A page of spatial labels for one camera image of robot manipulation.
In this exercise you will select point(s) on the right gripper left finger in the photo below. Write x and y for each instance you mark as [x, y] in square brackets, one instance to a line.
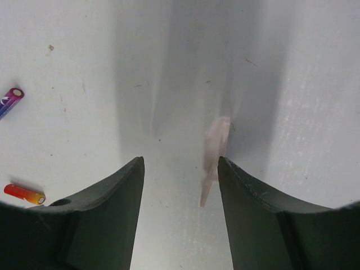
[91, 229]

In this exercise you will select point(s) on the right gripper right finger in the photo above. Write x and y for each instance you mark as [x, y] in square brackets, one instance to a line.
[268, 229]

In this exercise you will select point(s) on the white battery cover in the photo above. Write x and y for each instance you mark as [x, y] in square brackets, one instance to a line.
[215, 145]

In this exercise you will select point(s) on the purple blue battery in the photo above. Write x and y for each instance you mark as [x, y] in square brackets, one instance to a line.
[9, 100]

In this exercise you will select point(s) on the red orange battery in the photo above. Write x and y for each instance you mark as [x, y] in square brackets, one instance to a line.
[26, 194]

